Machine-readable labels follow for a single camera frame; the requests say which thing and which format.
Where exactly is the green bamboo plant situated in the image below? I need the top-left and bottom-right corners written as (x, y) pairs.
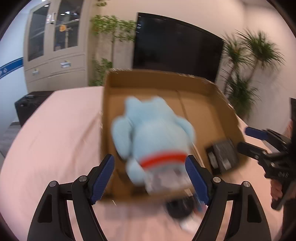
top-left (87, 1), bottom-right (136, 86)

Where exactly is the grey glass door cabinet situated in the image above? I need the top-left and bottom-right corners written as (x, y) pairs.
top-left (23, 0), bottom-right (92, 92)

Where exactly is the brown cardboard box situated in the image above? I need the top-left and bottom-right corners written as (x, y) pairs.
top-left (101, 69), bottom-right (244, 201)

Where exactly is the black side table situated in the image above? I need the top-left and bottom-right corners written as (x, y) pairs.
top-left (15, 91), bottom-right (54, 126)

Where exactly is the green palm plant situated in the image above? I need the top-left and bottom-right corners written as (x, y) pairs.
top-left (221, 29), bottom-right (285, 120)

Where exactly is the black television screen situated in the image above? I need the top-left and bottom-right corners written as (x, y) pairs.
top-left (132, 13), bottom-right (224, 82)

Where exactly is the blue plush toy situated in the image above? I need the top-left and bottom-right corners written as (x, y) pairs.
top-left (111, 96), bottom-right (196, 186)

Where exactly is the black product box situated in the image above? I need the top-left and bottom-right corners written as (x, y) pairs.
top-left (206, 138), bottom-right (239, 175)

